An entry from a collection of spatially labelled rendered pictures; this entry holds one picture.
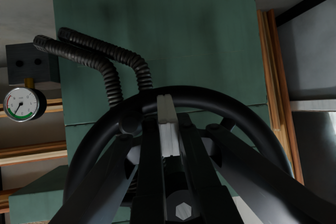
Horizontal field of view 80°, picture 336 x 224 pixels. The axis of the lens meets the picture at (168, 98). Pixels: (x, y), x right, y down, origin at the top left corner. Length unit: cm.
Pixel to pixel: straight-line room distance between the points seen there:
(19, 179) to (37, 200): 276
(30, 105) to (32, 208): 22
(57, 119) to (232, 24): 275
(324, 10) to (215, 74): 151
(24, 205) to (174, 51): 45
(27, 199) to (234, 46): 54
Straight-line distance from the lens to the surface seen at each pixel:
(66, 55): 36
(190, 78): 44
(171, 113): 16
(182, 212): 26
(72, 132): 47
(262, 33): 189
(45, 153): 251
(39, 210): 54
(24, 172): 326
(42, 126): 309
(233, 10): 50
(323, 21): 189
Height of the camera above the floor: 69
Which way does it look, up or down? 2 degrees down
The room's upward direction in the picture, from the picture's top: 174 degrees clockwise
